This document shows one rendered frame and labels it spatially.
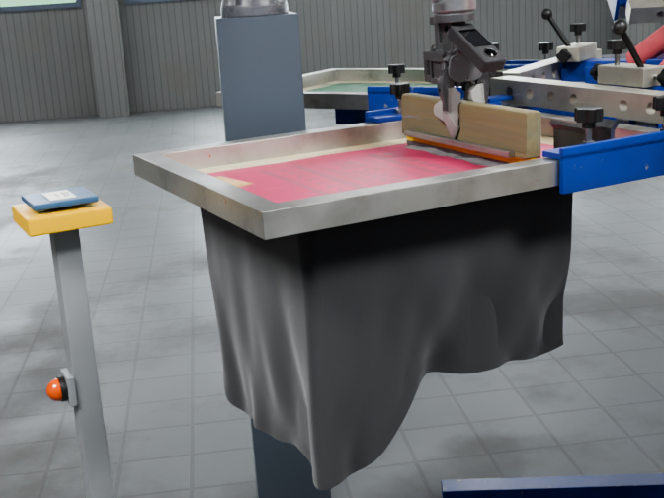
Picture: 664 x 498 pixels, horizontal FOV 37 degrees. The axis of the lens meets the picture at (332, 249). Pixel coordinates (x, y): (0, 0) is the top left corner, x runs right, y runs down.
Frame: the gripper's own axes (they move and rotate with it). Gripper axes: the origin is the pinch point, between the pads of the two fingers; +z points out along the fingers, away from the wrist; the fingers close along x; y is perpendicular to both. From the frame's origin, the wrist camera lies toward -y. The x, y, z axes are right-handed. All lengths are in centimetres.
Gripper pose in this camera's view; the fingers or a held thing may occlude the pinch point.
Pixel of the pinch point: (465, 130)
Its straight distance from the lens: 178.2
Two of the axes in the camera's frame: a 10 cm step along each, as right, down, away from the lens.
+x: -8.9, 1.8, -4.3
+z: 0.8, 9.7, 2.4
